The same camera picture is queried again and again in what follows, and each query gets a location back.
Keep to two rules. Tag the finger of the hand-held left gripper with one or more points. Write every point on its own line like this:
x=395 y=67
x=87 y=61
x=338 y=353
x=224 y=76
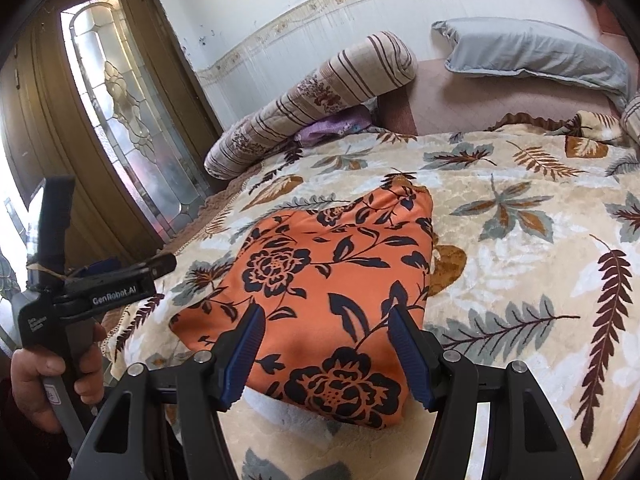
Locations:
x=160 y=262

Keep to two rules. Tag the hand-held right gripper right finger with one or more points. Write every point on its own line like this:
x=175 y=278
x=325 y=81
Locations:
x=411 y=360

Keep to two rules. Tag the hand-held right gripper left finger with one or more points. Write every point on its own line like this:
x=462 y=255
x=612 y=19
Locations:
x=245 y=355

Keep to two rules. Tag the orange floral garment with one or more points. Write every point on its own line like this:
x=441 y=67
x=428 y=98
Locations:
x=325 y=280

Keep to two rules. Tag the person's left forearm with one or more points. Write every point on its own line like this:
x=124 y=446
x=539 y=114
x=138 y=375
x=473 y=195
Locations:
x=27 y=452

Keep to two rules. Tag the person's left hand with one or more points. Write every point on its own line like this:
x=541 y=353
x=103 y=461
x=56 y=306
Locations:
x=35 y=380

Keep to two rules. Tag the leaf print blanket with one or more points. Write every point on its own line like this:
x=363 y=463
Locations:
x=500 y=285

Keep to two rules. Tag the wooden door with glass panel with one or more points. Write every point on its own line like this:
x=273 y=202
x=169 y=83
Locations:
x=130 y=110

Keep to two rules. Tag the purple cloth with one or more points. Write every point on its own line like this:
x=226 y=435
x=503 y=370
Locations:
x=325 y=127

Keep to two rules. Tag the striped beige rolled quilt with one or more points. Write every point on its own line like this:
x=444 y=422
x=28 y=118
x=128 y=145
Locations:
x=310 y=95

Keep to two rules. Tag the brown bed sheet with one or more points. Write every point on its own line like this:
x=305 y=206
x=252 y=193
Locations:
x=450 y=105

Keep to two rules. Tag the checked beige pillow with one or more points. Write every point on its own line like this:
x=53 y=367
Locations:
x=634 y=120

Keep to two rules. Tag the grey pillow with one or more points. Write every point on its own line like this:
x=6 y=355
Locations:
x=525 y=50

